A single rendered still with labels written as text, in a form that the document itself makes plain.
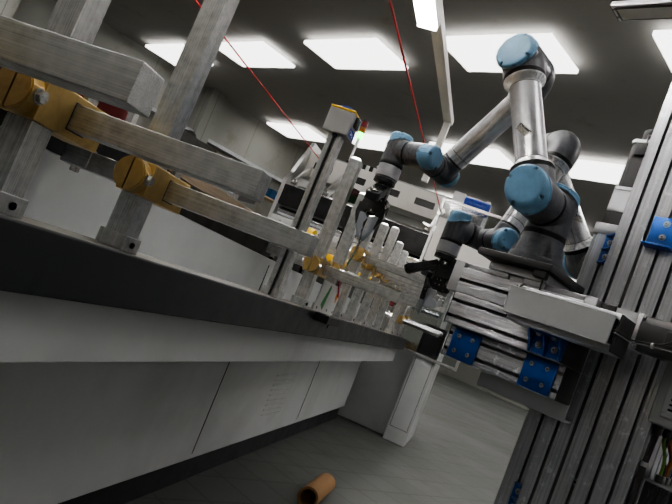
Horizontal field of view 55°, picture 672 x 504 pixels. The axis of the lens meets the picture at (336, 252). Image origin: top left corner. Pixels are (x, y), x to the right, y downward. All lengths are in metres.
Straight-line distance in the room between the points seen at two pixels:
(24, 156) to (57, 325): 0.28
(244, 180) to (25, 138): 0.24
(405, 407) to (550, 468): 2.86
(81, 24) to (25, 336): 0.40
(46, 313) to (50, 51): 0.50
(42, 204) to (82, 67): 0.70
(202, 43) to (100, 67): 0.55
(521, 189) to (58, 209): 1.09
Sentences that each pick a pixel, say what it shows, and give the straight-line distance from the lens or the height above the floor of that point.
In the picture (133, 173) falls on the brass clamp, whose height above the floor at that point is 0.81.
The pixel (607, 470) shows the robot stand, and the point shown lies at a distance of 1.83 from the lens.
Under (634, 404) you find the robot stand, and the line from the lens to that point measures 1.82.
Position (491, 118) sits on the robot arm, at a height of 1.44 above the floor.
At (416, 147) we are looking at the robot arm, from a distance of 1.98.
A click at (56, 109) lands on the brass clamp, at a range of 0.78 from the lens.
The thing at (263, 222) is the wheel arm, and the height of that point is 0.81.
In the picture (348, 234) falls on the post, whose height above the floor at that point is 0.97.
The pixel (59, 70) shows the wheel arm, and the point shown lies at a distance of 0.50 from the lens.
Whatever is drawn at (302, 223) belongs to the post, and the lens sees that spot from 1.66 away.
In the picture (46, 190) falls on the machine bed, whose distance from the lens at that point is 1.16.
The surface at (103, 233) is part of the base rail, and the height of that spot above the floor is 0.71.
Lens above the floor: 0.74
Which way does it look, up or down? 4 degrees up
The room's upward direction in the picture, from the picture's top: 22 degrees clockwise
